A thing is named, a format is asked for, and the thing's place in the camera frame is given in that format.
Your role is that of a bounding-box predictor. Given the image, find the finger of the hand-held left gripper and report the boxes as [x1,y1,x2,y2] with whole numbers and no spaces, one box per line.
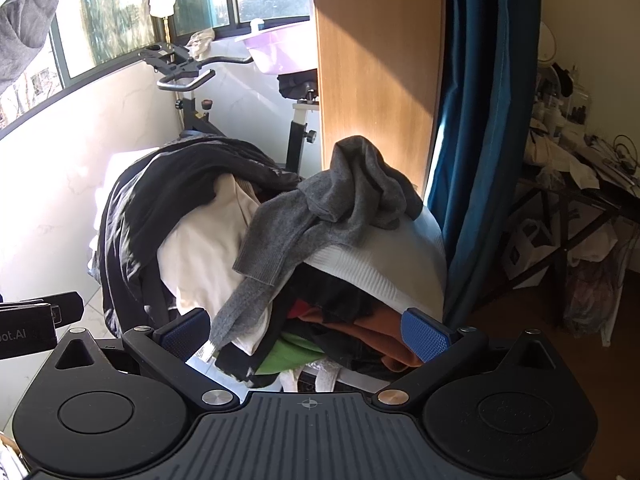
[0,292,84,329]

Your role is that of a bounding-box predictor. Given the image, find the black exercise bike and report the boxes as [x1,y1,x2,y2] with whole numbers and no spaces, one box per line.
[139,44,321,181]

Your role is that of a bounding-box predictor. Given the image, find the blue curtain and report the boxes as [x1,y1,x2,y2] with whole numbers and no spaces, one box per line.
[425,0,544,330]

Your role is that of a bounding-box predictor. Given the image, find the grey hanging cloth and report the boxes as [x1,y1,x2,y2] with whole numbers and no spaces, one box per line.
[0,0,68,98]

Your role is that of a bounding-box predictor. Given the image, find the white ribbed garment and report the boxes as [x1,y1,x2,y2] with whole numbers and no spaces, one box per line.
[300,205,449,322]

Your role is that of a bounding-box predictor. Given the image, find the white crumpled cloth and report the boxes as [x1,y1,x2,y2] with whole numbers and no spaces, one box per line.
[187,30,217,62]

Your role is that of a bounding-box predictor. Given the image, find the grey knit sweater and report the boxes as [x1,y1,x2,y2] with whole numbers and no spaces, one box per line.
[210,135,424,362]

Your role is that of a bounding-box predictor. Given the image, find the wooden wardrobe panel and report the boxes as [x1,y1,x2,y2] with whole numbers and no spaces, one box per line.
[309,0,447,197]

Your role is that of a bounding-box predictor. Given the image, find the dark cloth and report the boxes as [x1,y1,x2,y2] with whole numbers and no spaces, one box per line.
[286,262,407,322]

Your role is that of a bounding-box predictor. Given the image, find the cream garment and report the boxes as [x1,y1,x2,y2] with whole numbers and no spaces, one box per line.
[156,175,275,357]

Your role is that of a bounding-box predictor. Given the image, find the black pants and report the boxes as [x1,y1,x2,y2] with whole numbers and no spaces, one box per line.
[99,137,303,343]

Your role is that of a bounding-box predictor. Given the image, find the white round ornament on stand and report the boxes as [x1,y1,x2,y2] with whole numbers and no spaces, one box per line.
[149,0,177,47]

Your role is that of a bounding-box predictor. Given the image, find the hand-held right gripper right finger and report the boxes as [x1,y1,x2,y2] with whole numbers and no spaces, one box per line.
[372,308,557,413]

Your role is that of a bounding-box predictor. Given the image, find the orange garment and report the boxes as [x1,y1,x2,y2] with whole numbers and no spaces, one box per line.
[287,305,424,369]

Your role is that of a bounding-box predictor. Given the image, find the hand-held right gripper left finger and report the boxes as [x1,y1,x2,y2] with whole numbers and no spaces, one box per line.
[52,307,240,415]

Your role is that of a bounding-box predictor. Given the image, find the green garment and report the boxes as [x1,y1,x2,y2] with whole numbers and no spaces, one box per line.
[255,335,322,377]

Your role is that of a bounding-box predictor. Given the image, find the white plastic bag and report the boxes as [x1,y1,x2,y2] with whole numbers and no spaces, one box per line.
[501,216,557,289]

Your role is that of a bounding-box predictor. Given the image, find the translucent bag with clutter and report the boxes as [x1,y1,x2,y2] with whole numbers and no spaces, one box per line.
[561,254,627,347]

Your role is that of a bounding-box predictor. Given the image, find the purple plastic basin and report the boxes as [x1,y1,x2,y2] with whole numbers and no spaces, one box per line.
[235,22,319,76]

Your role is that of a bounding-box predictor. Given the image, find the cluttered dark table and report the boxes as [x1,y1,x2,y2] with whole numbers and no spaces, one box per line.
[520,125,640,332]

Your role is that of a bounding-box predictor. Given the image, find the round mirror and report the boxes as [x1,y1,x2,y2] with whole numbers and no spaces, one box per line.
[537,22,559,67]

